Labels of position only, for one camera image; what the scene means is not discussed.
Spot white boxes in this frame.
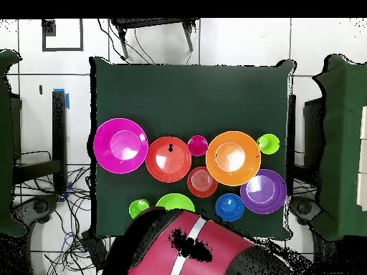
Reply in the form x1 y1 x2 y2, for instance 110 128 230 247
356 105 367 211

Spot green bowl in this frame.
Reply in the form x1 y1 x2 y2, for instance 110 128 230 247
155 193 196 213

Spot tangle of floor cables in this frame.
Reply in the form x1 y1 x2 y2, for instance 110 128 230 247
14 150 97 275

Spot black power brick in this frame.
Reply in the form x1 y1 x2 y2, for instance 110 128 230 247
81 230 108 271

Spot lime yellow cup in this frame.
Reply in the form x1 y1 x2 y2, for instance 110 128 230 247
256 133 281 155

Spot small orange-red bowl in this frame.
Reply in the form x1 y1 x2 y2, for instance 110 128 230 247
186 166 219 198

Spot wide orange-red bowl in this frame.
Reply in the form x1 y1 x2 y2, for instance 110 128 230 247
145 136 192 183

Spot dark green tablecloth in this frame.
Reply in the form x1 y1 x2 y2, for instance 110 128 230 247
89 56 296 241

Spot magenta red cup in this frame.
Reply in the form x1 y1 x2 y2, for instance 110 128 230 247
186 135 209 158

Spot pink bowl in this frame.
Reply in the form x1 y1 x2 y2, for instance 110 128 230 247
92 117 149 175

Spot blue bowl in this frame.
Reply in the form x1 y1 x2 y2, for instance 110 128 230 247
214 193 245 223

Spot blue tape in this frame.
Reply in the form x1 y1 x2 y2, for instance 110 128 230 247
52 87 70 110

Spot green cup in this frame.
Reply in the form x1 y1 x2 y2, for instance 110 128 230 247
128 198 151 220

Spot green cloth side table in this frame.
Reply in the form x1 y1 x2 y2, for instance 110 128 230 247
312 53 367 242
0 49 28 238

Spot purple bowl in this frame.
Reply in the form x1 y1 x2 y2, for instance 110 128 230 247
239 168 287 215

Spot large yellow-orange bowl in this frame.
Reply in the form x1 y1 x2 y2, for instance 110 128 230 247
205 130 262 187

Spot black square floor frame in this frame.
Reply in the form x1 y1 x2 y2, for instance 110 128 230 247
41 19 85 52

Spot black metal stand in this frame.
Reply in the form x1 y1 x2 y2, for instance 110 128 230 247
110 18 199 59

